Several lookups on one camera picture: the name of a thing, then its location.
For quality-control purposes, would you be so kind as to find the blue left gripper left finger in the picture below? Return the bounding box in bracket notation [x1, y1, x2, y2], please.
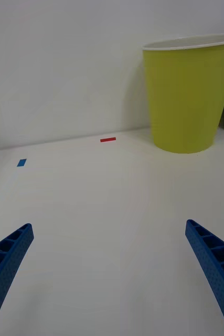
[0, 223, 35, 336]

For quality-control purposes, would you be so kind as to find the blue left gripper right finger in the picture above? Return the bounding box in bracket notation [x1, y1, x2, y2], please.
[185, 219, 224, 336]

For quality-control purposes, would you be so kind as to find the yellow-green plastic bin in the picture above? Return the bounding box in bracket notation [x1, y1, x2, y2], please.
[142, 33, 224, 154]

